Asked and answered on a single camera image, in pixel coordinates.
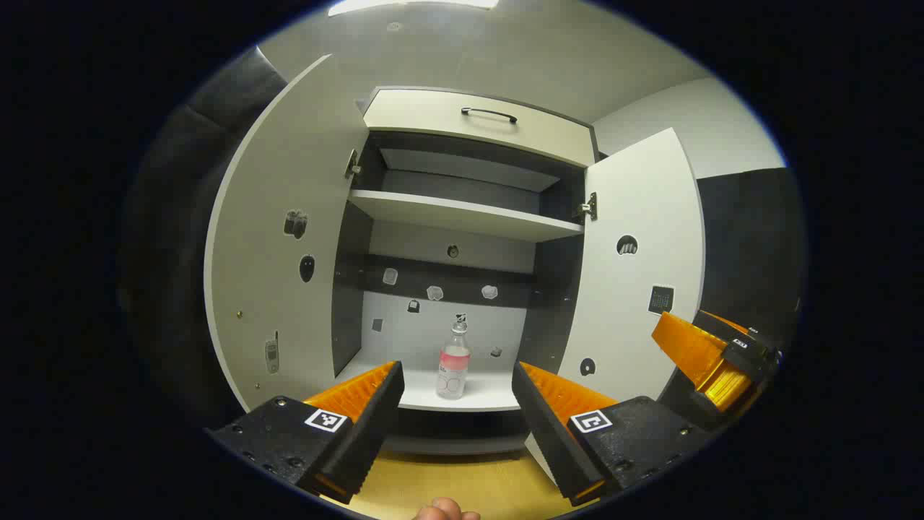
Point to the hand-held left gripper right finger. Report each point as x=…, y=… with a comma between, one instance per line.
x=545, y=426

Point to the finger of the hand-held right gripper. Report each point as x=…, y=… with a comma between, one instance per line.
x=693, y=354
x=725, y=325

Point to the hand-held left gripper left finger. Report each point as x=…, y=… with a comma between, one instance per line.
x=375, y=419

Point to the clear bottle pink label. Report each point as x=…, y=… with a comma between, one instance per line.
x=453, y=368

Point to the white cabinet door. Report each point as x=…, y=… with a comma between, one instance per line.
x=642, y=217
x=289, y=217

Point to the white grey cabinet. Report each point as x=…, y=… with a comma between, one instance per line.
x=447, y=339

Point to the metal door hinge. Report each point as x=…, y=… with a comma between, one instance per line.
x=353, y=165
x=590, y=206

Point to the white cabinet shelf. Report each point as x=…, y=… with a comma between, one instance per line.
x=462, y=215

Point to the black backdrop cloth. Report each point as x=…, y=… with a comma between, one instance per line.
x=180, y=217

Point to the ceiling light panel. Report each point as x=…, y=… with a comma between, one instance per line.
x=411, y=5

